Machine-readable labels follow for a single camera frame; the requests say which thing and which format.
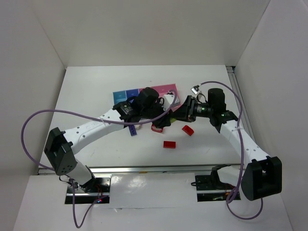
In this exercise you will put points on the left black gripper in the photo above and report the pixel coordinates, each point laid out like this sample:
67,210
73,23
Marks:
158,115

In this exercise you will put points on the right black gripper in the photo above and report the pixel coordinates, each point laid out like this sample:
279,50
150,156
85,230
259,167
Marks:
189,109

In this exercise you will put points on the red curved lego brick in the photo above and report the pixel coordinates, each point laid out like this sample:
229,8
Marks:
188,130

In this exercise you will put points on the red round lego piece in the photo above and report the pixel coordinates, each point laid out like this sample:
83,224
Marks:
156,129

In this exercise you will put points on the blue lego brick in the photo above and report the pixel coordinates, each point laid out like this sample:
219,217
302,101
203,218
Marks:
132,130

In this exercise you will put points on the red rectangular lego brick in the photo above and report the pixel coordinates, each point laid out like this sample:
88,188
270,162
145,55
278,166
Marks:
169,144

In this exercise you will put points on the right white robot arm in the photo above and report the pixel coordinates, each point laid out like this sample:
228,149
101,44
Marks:
260,175

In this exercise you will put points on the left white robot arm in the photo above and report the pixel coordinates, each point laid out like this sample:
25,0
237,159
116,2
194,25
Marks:
62,146

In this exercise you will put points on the dark blue bin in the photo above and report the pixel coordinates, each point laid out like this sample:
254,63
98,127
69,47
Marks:
132,93

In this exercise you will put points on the large pink bin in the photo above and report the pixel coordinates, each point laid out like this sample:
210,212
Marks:
168,89

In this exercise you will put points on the white lego brick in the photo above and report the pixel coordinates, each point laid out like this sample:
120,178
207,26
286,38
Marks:
137,127

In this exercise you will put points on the light blue bin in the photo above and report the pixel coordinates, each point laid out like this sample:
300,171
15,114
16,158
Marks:
119,96

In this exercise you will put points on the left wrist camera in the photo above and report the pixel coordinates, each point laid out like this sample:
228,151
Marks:
169,100

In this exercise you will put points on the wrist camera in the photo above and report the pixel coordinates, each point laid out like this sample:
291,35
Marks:
196,90
169,100

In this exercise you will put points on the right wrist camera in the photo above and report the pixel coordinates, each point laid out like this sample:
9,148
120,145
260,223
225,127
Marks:
196,90

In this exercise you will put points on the aluminium rail right side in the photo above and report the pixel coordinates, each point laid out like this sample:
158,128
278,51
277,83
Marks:
235,85

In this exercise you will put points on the aluminium rail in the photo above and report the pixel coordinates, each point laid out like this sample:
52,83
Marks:
152,169
235,85

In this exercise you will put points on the aluminium rail front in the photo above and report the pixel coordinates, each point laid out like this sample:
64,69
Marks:
152,169

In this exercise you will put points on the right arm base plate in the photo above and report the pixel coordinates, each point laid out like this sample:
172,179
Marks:
208,191

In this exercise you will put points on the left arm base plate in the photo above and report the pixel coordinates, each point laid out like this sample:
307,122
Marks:
99,192

